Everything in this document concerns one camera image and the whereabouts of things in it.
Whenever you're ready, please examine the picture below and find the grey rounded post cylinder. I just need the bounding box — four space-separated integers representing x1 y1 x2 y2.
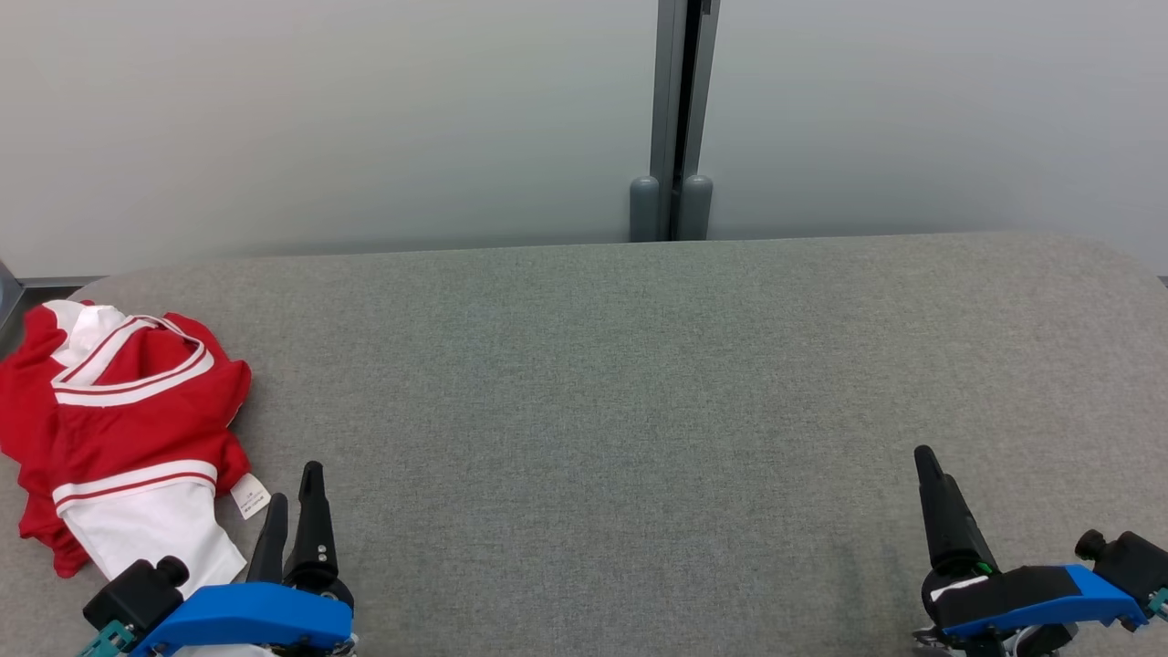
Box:
677 174 714 241
630 175 661 243

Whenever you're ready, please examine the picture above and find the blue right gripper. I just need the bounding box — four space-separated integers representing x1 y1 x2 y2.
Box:
912 445 1149 657

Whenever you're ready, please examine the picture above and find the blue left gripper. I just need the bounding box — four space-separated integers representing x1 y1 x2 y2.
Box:
128 461 359 657

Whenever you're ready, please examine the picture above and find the red and white garment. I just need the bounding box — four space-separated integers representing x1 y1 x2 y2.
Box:
0 401 273 657

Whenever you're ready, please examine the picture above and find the teal left camera connector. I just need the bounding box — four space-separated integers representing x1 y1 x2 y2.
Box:
78 620 138 657

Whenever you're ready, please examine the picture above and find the grey metal partition post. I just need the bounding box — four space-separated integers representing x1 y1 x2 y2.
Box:
650 0 722 243

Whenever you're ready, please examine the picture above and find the red white Bulls jersey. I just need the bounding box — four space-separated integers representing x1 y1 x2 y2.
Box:
0 299 253 434

